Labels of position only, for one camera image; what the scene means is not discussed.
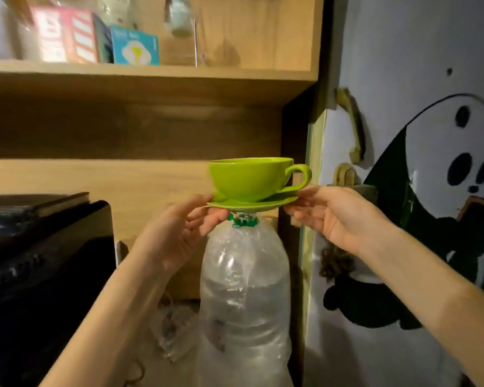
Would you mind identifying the black kitchen appliance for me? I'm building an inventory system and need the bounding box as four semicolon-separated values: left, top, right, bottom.
0;199;118;387

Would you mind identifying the large clear plastic bottle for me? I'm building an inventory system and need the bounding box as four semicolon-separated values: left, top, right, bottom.
195;215;295;387

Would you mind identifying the green teacup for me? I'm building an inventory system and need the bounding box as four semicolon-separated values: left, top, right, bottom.
208;157;312;203

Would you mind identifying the dark teal box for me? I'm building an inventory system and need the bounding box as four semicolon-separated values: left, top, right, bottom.
92;13;115;64

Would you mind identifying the clear acrylic stand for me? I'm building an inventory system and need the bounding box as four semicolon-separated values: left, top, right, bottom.
161;0;207;69

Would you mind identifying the person's right forearm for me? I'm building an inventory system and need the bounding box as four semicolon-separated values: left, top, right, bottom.
357;225;484;387

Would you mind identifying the person's left forearm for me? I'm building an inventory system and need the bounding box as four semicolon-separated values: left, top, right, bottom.
40;238;175;387

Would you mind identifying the person's left hand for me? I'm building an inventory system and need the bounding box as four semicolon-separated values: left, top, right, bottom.
133;193;231;275

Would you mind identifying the wooden shelf unit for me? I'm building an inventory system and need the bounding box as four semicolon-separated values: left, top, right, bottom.
0;0;326;300

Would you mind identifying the panda sticker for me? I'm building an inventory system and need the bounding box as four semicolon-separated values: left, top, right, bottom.
322;93;484;331

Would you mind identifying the green saucer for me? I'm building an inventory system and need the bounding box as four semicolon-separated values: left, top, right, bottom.
207;191;300;213

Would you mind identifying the clear plastic container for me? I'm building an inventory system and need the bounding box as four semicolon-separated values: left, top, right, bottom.
0;0;34;61

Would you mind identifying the light blue box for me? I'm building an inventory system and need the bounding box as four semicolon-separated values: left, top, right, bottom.
111;25;161;66

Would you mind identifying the crumpled clear plastic bag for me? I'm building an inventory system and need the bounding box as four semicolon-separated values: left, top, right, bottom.
150;293;203;364

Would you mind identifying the white door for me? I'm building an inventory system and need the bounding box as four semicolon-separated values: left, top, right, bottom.
302;0;484;387

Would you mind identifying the dark flat board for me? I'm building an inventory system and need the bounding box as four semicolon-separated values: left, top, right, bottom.
0;192;90;219

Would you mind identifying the brass door latch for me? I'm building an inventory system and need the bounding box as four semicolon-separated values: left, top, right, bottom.
332;163;358;187

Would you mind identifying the person's right hand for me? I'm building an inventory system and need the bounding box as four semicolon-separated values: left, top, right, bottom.
284;185;394;259

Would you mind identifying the green bottle cap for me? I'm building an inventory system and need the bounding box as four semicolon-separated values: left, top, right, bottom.
227;213;260;229

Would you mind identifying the pink cardboard box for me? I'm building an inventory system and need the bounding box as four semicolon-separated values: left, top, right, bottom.
30;6;100;64

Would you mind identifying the brass door handle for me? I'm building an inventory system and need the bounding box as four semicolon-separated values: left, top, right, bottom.
335;87;366;165

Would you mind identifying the pale small figure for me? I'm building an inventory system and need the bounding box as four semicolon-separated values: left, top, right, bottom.
164;0;194;37

